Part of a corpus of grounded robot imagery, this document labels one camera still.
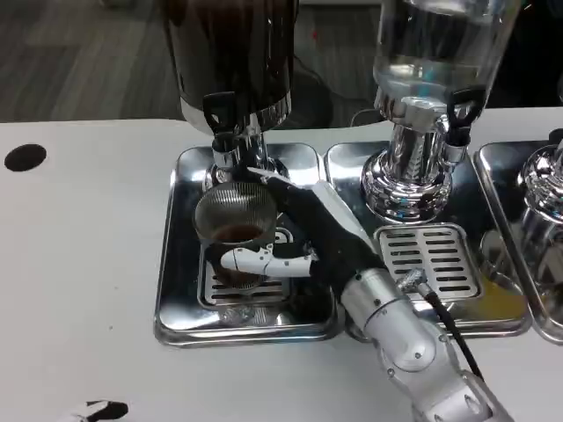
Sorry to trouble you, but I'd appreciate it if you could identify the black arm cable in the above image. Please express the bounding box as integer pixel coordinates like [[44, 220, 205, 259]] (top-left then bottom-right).
[[397, 269, 486, 382]]

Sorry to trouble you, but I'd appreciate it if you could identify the clear water drink dispenser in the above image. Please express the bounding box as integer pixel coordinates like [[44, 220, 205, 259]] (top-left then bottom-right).
[[360, 0, 523, 222]]

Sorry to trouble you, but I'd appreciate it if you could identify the black round counter hole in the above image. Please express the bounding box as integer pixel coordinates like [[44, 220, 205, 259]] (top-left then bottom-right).
[[4, 143, 48, 172]]

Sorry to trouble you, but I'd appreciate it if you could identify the black tap lever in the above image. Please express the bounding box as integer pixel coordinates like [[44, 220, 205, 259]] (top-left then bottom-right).
[[446, 87, 486, 147], [201, 91, 238, 134]]

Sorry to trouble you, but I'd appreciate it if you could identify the dark coffee drink dispenser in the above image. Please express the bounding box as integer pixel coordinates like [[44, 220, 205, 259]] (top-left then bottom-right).
[[162, 0, 301, 186]]

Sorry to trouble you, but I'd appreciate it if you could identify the steel drip tray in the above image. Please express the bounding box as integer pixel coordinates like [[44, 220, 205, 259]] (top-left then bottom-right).
[[473, 140, 563, 345], [324, 141, 531, 340], [153, 143, 339, 348]]

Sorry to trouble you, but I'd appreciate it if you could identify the clear ribbed glass cup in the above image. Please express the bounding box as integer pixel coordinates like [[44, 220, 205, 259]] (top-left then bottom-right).
[[194, 183, 280, 293]]

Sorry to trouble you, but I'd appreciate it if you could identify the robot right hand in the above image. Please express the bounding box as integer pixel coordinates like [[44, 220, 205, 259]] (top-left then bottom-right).
[[206, 166, 388, 295]]

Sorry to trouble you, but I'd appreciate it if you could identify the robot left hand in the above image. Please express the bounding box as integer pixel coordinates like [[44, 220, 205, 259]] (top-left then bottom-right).
[[56, 399, 130, 422]]

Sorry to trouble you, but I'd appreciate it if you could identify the slotted steel tray grid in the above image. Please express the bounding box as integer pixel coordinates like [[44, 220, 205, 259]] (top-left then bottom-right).
[[373, 223, 483, 302], [196, 228, 294, 309]]

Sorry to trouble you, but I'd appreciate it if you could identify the chrome drink dispenser base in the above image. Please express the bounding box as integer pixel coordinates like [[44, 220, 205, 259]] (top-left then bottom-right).
[[517, 131, 563, 212]]

